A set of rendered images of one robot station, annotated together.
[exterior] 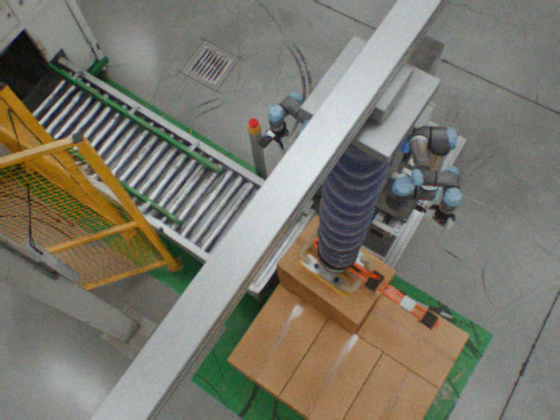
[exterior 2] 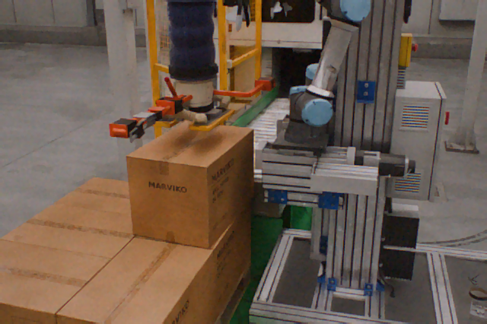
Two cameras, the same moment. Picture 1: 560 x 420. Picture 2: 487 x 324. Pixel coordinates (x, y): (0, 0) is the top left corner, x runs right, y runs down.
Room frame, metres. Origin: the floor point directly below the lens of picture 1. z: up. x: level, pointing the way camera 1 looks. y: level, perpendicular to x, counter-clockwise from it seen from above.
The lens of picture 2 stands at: (0.15, -2.59, 1.73)
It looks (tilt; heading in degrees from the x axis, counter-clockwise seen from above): 20 degrees down; 66
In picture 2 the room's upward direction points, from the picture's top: straight up
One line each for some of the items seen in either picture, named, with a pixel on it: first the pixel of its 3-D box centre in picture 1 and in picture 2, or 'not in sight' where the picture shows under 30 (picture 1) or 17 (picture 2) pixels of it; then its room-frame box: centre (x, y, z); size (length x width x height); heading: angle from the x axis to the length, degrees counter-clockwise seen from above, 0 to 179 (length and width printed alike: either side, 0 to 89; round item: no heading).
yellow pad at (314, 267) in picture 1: (326, 273); (176, 112); (0.83, -0.25, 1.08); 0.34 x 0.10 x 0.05; 47
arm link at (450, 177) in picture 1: (447, 179); not in sight; (1.02, -0.82, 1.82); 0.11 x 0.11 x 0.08; 78
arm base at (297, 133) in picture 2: (399, 196); (302, 127); (1.24, -0.75, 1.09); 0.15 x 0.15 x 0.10
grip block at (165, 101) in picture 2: (374, 281); (169, 105); (0.72, -0.50, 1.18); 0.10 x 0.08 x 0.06; 137
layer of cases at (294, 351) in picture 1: (345, 351); (119, 270); (0.46, -0.36, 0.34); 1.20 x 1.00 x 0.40; 49
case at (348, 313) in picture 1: (334, 275); (196, 179); (0.89, -0.32, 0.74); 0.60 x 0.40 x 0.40; 45
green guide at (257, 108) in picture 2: (88, 168); (251, 109); (1.93, 1.28, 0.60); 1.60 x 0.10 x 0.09; 49
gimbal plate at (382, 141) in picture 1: (369, 98); not in sight; (0.89, -0.32, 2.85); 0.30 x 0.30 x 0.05; 49
